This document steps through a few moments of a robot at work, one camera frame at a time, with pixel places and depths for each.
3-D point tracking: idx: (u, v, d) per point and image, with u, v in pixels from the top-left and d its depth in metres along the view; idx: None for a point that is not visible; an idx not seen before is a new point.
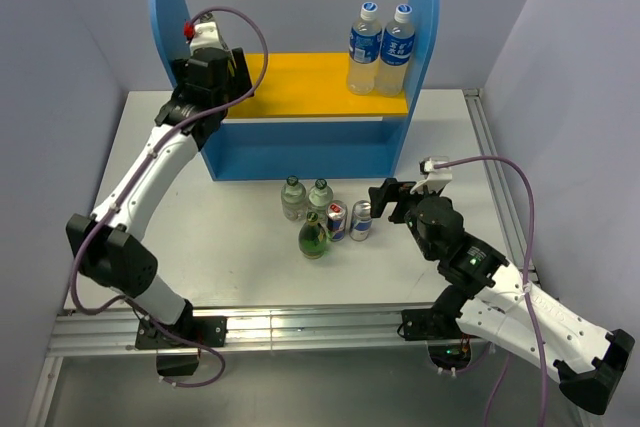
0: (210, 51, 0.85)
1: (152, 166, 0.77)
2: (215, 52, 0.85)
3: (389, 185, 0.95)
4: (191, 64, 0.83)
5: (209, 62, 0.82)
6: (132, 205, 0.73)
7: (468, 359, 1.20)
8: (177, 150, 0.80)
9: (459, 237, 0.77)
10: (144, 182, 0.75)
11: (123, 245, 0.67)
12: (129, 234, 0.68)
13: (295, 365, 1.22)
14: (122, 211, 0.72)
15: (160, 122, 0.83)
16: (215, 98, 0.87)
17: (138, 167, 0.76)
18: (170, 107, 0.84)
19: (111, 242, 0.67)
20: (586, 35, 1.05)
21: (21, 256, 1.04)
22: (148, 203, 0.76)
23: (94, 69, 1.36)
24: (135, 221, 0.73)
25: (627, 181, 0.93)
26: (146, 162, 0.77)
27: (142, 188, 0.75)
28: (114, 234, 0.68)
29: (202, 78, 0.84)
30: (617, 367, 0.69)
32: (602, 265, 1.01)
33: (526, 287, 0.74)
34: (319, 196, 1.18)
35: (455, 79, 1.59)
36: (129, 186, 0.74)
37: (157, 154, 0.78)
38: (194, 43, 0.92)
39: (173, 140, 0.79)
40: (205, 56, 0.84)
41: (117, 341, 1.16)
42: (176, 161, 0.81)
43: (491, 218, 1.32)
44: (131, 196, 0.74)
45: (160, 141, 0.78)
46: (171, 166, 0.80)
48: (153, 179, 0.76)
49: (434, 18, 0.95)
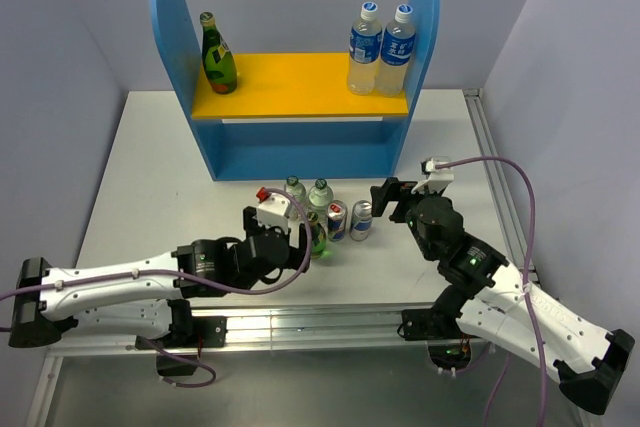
0: (275, 243, 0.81)
1: (123, 283, 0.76)
2: (278, 253, 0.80)
3: (390, 184, 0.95)
4: (251, 240, 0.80)
5: (259, 254, 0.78)
6: (71, 296, 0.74)
7: (468, 359, 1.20)
8: (154, 289, 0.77)
9: (459, 238, 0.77)
10: (99, 289, 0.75)
11: (21, 322, 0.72)
12: (33, 320, 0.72)
13: (296, 365, 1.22)
14: (60, 293, 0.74)
15: (176, 253, 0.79)
16: (236, 278, 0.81)
17: (112, 274, 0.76)
18: (198, 247, 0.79)
19: (25, 310, 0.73)
20: (587, 35, 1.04)
21: (21, 256, 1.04)
22: (92, 303, 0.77)
23: (94, 69, 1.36)
24: (62, 307, 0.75)
25: (628, 181, 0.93)
26: (122, 276, 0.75)
27: (92, 292, 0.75)
28: (28, 309, 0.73)
29: (242, 254, 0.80)
30: (617, 366, 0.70)
32: (603, 265, 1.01)
33: (526, 287, 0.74)
34: (319, 196, 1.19)
35: (455, 79, 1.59)
36: (88, 280, 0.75)
37: (136, 278, 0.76)
38: (261, 207, 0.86)
39: (160, 279, 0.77)
40: (265, 245, 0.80)
41: (117, 341, 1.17)
42: (149, 295, 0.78)
43: (491, 219, 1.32)
44: (79, 288, 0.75)
45: (150, 270, 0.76)
46: (140, 292, 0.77)
48: (108, 292, 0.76)
49: (434, 19, 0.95)
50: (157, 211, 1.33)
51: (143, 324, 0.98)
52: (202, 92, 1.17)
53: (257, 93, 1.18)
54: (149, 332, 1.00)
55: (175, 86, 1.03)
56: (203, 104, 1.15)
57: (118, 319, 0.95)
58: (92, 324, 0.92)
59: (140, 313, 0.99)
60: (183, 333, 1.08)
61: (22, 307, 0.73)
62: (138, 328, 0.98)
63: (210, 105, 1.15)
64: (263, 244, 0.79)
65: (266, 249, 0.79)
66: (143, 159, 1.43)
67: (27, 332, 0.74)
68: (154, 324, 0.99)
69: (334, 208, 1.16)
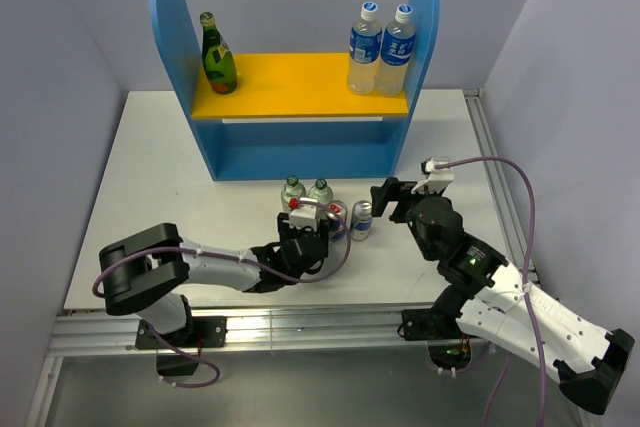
0: (315, 243, 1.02)
1: (232, 263, 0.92)
2: (318, 249, 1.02)
3: (390, 184, 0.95)
4: (296, 242, 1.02)
5: (304, 252, 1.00)
6: (201, 264, 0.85)
7: (469, 359, 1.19)
8: (247, 275, 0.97)
9: (459, 238, 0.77)
10: (218, 264, 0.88)
11: (164, 279, 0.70)
12: (178, 279, 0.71)
13: (296, 365, 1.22)
14: (195, 258, 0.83)
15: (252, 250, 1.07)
16: (290, 271, 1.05)
17: (229, 253, 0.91)
18: (263, 250, 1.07)
19: (165, 266, 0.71)
20: (587, 36, 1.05)
21: (21, 257, 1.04)
22: (204, 275, 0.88)
23: (94, 70, 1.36)
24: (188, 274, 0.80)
25: (628, 180, 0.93)
26: (231, 259, 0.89)
27: (215, 265, 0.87)
28: (170, 265, 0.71)
29: (290, 254, 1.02)
30: (617, 366, 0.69)
32: (603, 265, 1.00)
33: (526, 287, 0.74)
34: (320, 196, 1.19)
35: (455, 79, 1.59)
36: (218, 254, 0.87)
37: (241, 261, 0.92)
38: (293, 214, 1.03)
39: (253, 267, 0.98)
40: (308, 245, 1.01)
41: (117, 341, 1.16)
42: (238, 277, 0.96)
43: (492, 219, 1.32)
44: (207, 259, 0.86)
45: (250, 258, 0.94)
46: (236, 275, 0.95)
48: (224, 269, 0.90)
49: (434, 20, 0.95)
50: (157, 211, 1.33)
51: (176, 313, 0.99)
52: (202, 92, 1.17)
53: (256, 93, 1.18)
54: (168, 324, 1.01)
55: (175, 86, 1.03)
56: (203, 104, 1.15)
57: (167, 304, 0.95)
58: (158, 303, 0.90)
59: (173, 301, 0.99)
60: (184, 331, 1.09)
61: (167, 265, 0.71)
62: (166, 316, 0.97)
63: (210, 105, 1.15)
64: (307, 244, 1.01)
65: (309, 248, 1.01)
66: (144, 159, 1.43)
67: (156, 292, 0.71)
68: (179, 316, 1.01)
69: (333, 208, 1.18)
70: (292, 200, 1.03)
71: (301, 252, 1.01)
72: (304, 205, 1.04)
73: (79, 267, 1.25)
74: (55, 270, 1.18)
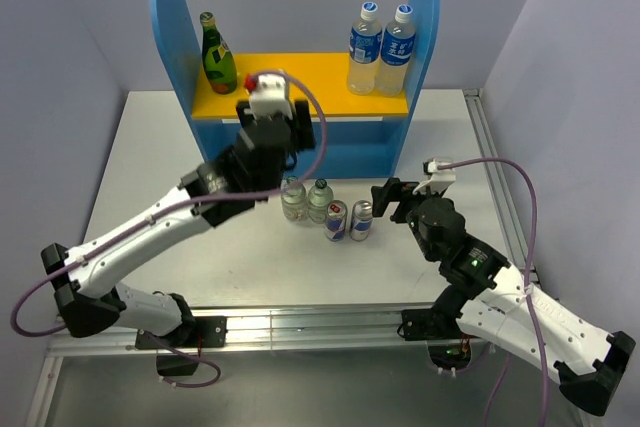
0: (275, 128, 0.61)
1: (143, 232, 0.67)
2: (281, 132, 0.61)
3: (392, 185, 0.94)
4: (241, 133, 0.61)
5: (255, 144, 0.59)
6: (99, 265, 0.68)
7: (468, 359, 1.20)
8: (176, 228, 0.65)
9: (460, 239, 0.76)
10: (120, 249, 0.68)
11: (62, 307, 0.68)
12: (74, 297, 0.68)
13: (295, 364, 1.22)
14: (86, 268, 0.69)
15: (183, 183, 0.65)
16: (257, 182, 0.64)
17: (123, 231, 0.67)
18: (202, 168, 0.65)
19: (57, 294, 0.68)
20: (587, 36, 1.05)
21: (21, 258, 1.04)
22: (124, 266, 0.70)
23: (94, 69, 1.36)
24: (99, 281, 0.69)
25: (627, 181, 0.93)
26: (139, 224, 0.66)
27: (115, 255, 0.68)
28: (59, 294, 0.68)
29: (243, 156, 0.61)
30: (618, 368, 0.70)
32: (603, 266, 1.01)
33: (527, 289, 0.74)
34: (320, 196, 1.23)
35: (455, 80, 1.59)
36: (106, 244, 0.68)
37: (153, 221, 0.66)
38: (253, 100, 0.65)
39: (177, 215, 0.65)
40: (260, 132, 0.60)
41: (117, 341, 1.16)
42: (179, 234, 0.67)
43: (492, 219, 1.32)
44: (103, 256, 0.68)
45: (163, 210, 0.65)
46: (167, 236, 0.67)
48: (131, 249, 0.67)
49: (434, 20, 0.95)
50: None
51: (167, 312, 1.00)
52: (202, 93, 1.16)
53: None
54: (163, 325, 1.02)
55: (175, 86, 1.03)
56: (203, 104, 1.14)
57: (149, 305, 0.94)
58: (134, 309, 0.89)
59: (159, 301, 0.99)
60: (187, 327, 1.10)
61: (59, 295, 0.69)
62: (157, 317, 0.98)
63: (210, 105, 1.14)
64: (258, 132, 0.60)
65: (264, 136, 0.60)
66: (144, 159, 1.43)
67: (76, 315, 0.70)
68: (172, 315, 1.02)
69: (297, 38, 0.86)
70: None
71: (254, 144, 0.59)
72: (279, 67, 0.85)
73: None
74: None
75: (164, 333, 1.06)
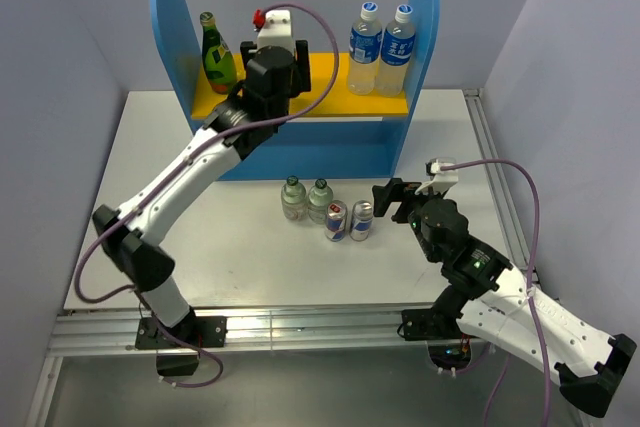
0: (278, 55, 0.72)
1: (185, 172, 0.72)
2: (283, 58, 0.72)
3: (394, 185, 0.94)
4: (251, 64, 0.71)
5: (268, 70, 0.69)
6: (153, 211, 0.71)
7: (468, 359, 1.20)
8: (214, 161, 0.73)
9: (463, 241, 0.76)
10: (170, 190, 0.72)
11: (132, 254, 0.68)
12: (142, 241, 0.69)
13: (296, 364, 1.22)
14: (142, 215, 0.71)
15: (206, 125, 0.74)
16: (272, 107, 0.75)
17: (169, 173, 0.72)
18: (220, 108, 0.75)
19: (123, 244, 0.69)
20: (587, 36, 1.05)
21: (21, 258, 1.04)
22: (174, 209, 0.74)
23: (94, 69, 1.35)
24: (155, 227, 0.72)
25: (627, 182, 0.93)
26: (179, 166, 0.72)
27: (167, 197, 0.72)
28: (125, 242, 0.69)
29: (258, 85, 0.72)
30: (618, 370, 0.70)
32: (602, 266, 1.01)
33: (530, 291, 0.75)
34: (320, 196, 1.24)
35: (455, 80, 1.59)
36: (154, 190, 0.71)
37: (192, 161, 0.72)
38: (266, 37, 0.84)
39: (212, 150, 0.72)
40: (269, 58, 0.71)
41: (117, 341, 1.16)
42: (213, 171, 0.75)
43: (491, 219, 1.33)
44: (156, 202, 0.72)
45: (198, 148, 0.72)
46: (204, 174, 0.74)
48: (181, 188, 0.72)
49: (434, 20, 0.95)
50: None
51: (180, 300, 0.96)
52: (202, 92, 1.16)
53: None
54: (175, 313, 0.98)
55: (175, 86, 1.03)
56: (204, 104, 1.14)
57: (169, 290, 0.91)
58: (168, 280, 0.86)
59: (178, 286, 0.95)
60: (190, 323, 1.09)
61: (122, 245, 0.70)
62: (171, 303, 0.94)
63: (211, 105, 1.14)
64: (267, 59, 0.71)
65: (271, 62, 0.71)
66: (144, 158, 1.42)
67: (145, 261, 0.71)
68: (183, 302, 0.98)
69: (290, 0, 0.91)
70: (256, 16, 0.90)
71: (266, 71, 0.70)
72: (273, 23, 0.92)
73: None
74: (56, 271, 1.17)
75: (175, 322, 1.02)
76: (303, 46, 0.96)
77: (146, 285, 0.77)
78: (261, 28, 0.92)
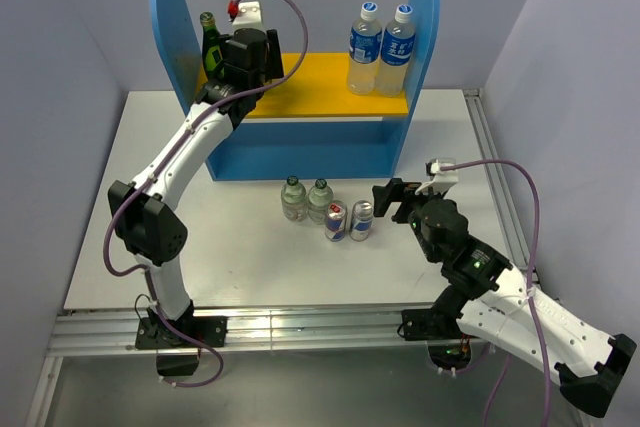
0: (252, 33, 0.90)
1: (190, 141, 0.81)
2: (256, 35, 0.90)
3: (394, 185, 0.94)
4: (231, 43, 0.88)
5: (248, 45, 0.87)
6: (168, 177, 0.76)
7: (469, 359, 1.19)
8: (213, 129, 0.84)
9: (463, 241, 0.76)
10: (180, 157, 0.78)
11: (157, 216, 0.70)
12: (164, 204, 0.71)
13: (295, 364, 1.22)
14: (158, 181, 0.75)
15: (199, 100, 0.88)
16: (252, 79, 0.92)
17: (177, 141, 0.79)
18: (208, 86, 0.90)
19: (146, 209, 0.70)
20: (587, 36, 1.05)
21: (21, 258, 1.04)
22: (181, 177, 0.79)
23: (94, 69, 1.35)
24: (170, 193, 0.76)
25: (627, 182, 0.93)
26: (185, 134, 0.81)
27: (178, 163, 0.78)
28: (149, 207, 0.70)
29: (240, 60, 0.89)
30: (618, 370, 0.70)
32: (602, 267, 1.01)
33: (530, 291, 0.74)
34: (320, 196, 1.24)
35: (456, 79, 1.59)
36: (167, 157, 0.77)
37: (195, 129, 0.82)
38: (237, 22, 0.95)
39: (210, 118, 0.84)
40: (246, 37, 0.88)
41: (117, 341, 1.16)
42: (210, 139, 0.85)
43: (491, 220, 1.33)
44: (169, 169, 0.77)
45: (198, 118, 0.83)
46: (205, 142, 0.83)
48: (190, 153, 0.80)
49: (434, 20, 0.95)
50: None
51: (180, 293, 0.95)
52: None
53: None
54: (175, 309, 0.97)
55: (175, 85, 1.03)
56: None
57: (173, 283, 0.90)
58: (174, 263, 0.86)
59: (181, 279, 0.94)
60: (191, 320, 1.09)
61: (144, 211, 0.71)
62: (173, 297, 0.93)
63: None
64: (243, 38, 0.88)
65: (249, 40, 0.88)
66: (144, 158, 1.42)
67: (167, 227, 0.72)
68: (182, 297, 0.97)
69: None
70: (230, 5, 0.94)
71: (245, 47, 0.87)
72: (246, 12, 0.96)
73: (79, 267, 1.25)
74: (56, 270, 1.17)
75: (175, 318, 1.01)
76: (275, 35, 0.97)
77: (164, 258, 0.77)
78: (234, 17, 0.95)
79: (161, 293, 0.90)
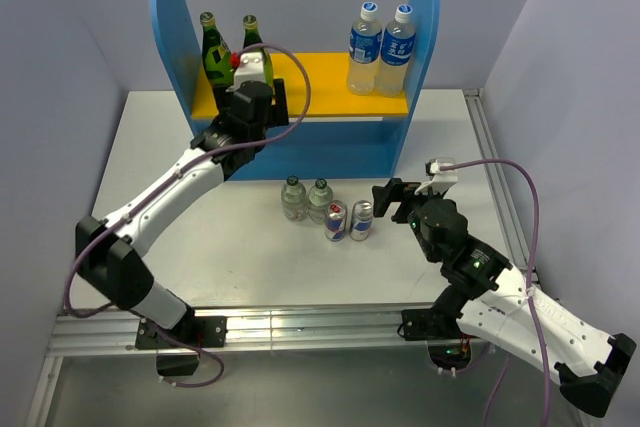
0: (261, 86, 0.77)
1: (175, 185, 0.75)
2: (265, 89, 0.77)
3: (394, 185, 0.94)
4: (236, 94, 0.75)
5: (252, 99, 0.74)
6: (142, 220, 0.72)
7: (469, 360, 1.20)
8: (203, 176, 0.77)
9: (462, 241, 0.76)
10: (160, 200, 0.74)
11: (121, 261, 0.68)
12: (132, 248, 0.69)
13: (295, 364, 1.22)
14: (131, 223, 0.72)
15: (193, 145, 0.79)
16: (254, 133, 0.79)
17: (160, 184, 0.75)
18: (206, 131, 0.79)
19: (113, 251, 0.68)
20: (588, 36, 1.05)
21: (22, 258, 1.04)
22: (160, 220, 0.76)
23: (94, 69, 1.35)
24: (143, 236, 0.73)
25: (627, 182, 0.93)
26: (170, 177, 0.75)
27: (157, 206, 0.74)
28: (115, 247, 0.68)
29: (242, 113, 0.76)
30: (618, 370, 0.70)
32: (602, 267, 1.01)
33: (530, 291, 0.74)
34: (319, 196, 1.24)
35: (455, 79, 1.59)
36: (145, 199, 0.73)
37: (183, 175, 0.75)
38: (239, 72, 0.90)
39: (203, 165, 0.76)
40: (252, 89, 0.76)
41: (117, 341, 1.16)
42: (201, 185, 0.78)
43: (491, 220, 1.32)
44: (146, 211, 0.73)
45: (189, 162, 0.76)
46: (191, 189, 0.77)
48: (171, 198, 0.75)
49: (434, 20, 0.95)
50: None
51: (172, 304, 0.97)
52: (202, 92, 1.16)
53: None
54: (171, 317, 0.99)
55: (175, 86, 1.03)
56: (203, 104, 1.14)
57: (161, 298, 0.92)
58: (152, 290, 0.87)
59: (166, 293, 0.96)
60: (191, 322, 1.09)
61: (110, 252, 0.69)
62: (165, 309, 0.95)
63: (210, 105, 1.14)
64: (250, 89, 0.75)
65: (256, 92, 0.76)
66: (144, 159, 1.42)
67: (130, 270, 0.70)
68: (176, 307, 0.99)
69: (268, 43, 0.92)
70: (233, 56, 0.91)
71: (250, 101, 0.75)
72: (248, 62, 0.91)
73: None
74: (57, 271, 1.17)
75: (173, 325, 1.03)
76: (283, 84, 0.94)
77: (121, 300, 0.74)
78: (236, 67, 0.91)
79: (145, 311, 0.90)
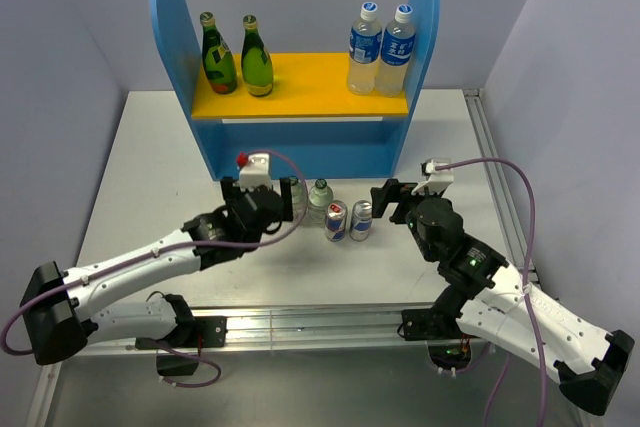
0: (273, 197, 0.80)
1: (146, 264, 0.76)
2: (276, 202, 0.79)
3: (391, 185, 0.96)
4: (248, 197, 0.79)
5: (260, 207, 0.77)
6: (99, 287, 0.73)
7: (469, 359, 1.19)
8: (178, 262, 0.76)
9: (458, 239, 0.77)
10: (124, 273, 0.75)
11: (55, 324, 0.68)
12: (73, 314, 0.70)
13: (294, 364, 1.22)
14: (86, 287, 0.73)
15: (185, 226, 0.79)
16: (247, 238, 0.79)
17: (132, 258, 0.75)
18: (202, 218, 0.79)
19: (55, 310, 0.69)
20: (588, 35, 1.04)
21: (21, 257, 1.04)
22: (119, 292, 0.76)
23: (94, 69, 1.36)
24: (93, 302, 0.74)
25: (627, 180, 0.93)
26: (145, 255, 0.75)
27: (119, 279, 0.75)
28: (59, 308, 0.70)
29: (244, 213, 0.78)
30: (617, 367, 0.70)
32: (602, 266, 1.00)
33: (526, 288, 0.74)
34: (319, 196, 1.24)
35: (456, 79, 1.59)
36: (111, 269, 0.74)
37: (158, 256, 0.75)
38: (244, 172, 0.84)
39: (180, 251, 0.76)
40: (264, 198, 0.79)
41: (117, 341, 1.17)
42: (174, 269, 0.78)
43: (491, 219, 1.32)
44: (106, 279, 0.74)
45: (170, 245, 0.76)
46: (160, 271, 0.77)
48: (135, 275, 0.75)
49: (434, 20, 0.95)
50: (156, 210, 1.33)
51: (154, 321, 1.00)
52: (201, 93, 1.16)
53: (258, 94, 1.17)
54: (158, 330, 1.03)
55: (175, 85, 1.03)
56: (203, 104, 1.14)
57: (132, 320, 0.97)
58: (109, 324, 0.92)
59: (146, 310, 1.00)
60: (188, 327, 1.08)
61: (52, 311, 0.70)
62: (147, 326, 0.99)
63: (210, 105, 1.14)
64: (261, 197, 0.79)
65: (265, 202, 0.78)
66: (144, 159, 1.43)
67: (63, 335, 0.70)
68: (164, 322, 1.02)
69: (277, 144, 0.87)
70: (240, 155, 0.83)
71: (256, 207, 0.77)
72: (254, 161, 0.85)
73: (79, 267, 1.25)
74: None
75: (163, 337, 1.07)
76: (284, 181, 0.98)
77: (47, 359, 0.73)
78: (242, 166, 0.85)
79: (99, 339, 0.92)
